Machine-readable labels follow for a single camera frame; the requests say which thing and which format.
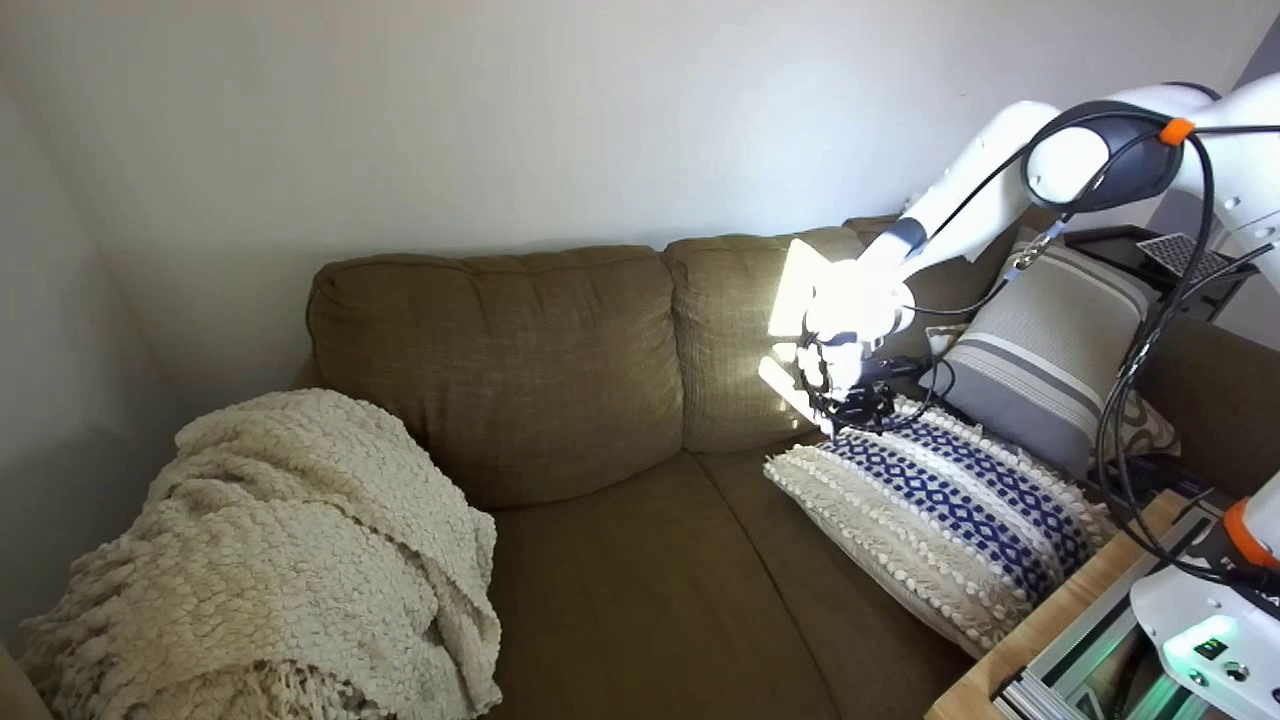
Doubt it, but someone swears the black cable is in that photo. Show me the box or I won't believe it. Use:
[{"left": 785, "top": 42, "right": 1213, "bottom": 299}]
[{"left": 917, "top": 97, "right": 1280, "bottom": 580}]

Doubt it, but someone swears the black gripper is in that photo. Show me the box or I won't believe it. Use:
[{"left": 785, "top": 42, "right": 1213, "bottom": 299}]
[{"left": 791, "top": 235, "right": 922, "bottom": 421}]

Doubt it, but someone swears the blue white patterned pillow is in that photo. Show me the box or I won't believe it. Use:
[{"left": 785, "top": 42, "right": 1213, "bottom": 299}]
[{"left": 758, "top": 397, "right": 1118, "bottom": 658}]

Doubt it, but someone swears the beige patterned pillow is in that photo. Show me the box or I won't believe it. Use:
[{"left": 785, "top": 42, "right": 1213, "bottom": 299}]
[{"left": 1093, "top": 384, "right": 1188, "bottom": 471}]

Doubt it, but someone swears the brown fabric sofa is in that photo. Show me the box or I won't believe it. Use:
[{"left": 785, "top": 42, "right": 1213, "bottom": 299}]
[{"left": 299, "top": 210, "right": 1280, "bottom": 720}]

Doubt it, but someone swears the wooden table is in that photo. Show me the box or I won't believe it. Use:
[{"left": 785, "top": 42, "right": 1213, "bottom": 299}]
[{"left": 922, "top": 489, "right": 1203, "bottom": 720}]

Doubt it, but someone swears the grey striped pillow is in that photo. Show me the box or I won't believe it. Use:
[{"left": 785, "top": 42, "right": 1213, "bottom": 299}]
[{"left": 931, "top": 235, "right": 1159, "bottom": 479}]

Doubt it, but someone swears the aluminium frame rail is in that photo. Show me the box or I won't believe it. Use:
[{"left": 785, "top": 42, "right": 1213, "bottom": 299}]
[{"left": 994, "top": 510, "right": 1213, "bottom": 720}]

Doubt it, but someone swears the grey flat pad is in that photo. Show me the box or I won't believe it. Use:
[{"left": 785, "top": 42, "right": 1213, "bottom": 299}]
[{"left": 1139, "top": 232, "right": 1203, "bottom": 273}]

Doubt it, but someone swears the white robot base orange ring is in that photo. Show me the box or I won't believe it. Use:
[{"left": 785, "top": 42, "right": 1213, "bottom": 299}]
[{"left": 1128, "top": 471, "right": 1280, "bottom": 720}]

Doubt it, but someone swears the cream knitted blanket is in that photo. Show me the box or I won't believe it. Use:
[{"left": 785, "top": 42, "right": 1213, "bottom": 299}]
[{"left": 16, "top": 384, "right": 509, "bottom": 720}]

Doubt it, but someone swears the dark side table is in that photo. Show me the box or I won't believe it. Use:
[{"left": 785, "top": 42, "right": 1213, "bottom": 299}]
[{"left": 1062, "top": 218, "right": 1266, "bottom": 325}]

